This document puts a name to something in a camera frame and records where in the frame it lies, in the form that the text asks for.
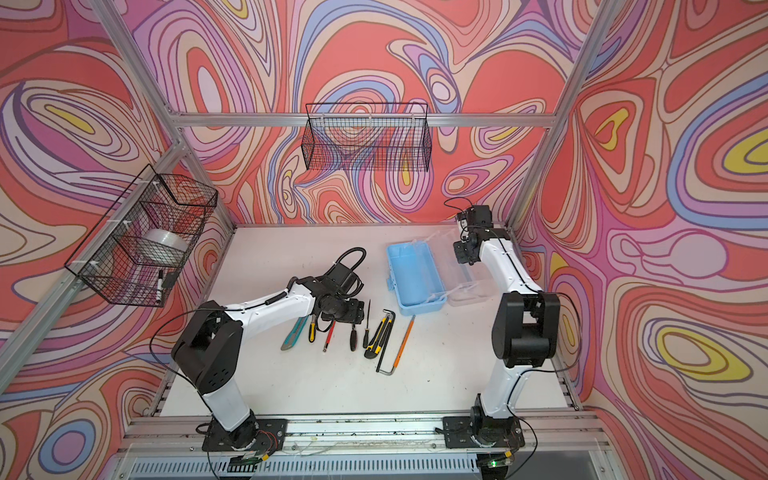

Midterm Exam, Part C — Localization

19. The silver tape roll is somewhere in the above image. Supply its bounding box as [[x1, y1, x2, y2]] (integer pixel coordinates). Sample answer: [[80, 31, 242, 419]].
[[143, 228, 188, 251]]

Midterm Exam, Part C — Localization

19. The left wire basket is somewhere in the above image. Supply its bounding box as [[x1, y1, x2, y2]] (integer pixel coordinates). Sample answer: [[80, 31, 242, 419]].
[[64, 165, 218, 308]]

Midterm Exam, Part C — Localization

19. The black marker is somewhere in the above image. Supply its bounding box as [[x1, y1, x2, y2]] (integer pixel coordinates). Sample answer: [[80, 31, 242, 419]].
[[155, 269, 164, 305]]

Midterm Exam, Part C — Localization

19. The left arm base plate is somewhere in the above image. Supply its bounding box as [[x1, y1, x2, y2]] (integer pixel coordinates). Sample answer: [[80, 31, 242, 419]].
[[202, 418, 288, 454]]

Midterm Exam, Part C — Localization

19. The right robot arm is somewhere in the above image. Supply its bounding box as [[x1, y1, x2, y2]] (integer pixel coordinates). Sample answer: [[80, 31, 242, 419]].
[[444, 205, 561, 449]]

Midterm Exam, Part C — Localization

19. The yellow black utility knife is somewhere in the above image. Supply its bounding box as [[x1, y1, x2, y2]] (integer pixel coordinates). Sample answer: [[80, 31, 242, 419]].
[[364, 310, 396, 359]]

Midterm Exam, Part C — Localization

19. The red hex key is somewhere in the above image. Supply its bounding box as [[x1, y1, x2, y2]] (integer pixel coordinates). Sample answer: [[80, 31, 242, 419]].
[[322, 320, 336, 353]]

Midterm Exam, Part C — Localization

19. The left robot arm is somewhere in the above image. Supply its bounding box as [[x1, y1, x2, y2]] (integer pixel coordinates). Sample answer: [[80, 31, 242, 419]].
[[171, 247, 367, 451]]

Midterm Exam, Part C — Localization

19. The back wire basket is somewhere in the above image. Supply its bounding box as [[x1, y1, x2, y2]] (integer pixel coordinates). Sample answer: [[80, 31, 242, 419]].
[[301, 101, 432, 173]]

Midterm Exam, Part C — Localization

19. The wire basket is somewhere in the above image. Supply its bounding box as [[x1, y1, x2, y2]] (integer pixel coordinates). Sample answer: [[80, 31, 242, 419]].
[[301, 101, 432, 173], [64, 165, 218, 308]]

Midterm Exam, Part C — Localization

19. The blue plastic tool box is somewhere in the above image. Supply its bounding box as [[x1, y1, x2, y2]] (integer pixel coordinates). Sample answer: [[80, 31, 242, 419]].
[[386, 229, 499, 316]]

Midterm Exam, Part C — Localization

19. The black hex key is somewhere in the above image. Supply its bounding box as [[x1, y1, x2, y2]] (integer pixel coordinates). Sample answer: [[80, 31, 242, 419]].
[[376, 310, 396, 373]]

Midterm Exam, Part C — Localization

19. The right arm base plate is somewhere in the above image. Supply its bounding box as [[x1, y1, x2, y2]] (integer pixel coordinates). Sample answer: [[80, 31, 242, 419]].
[[435, 416, 526, 452]]

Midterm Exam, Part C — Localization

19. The orange black screwdriver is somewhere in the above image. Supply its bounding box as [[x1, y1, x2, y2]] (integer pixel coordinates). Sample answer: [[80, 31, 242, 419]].
[[393, 315, 416, 368]]

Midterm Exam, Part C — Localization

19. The teal utility knife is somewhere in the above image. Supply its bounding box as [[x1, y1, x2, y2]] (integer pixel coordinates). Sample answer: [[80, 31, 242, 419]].
[[280, 316, 310, 351]]

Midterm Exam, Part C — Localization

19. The aluminium front rail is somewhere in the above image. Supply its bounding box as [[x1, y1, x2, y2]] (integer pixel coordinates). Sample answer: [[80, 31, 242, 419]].
[[105, 409, 629, 479]]

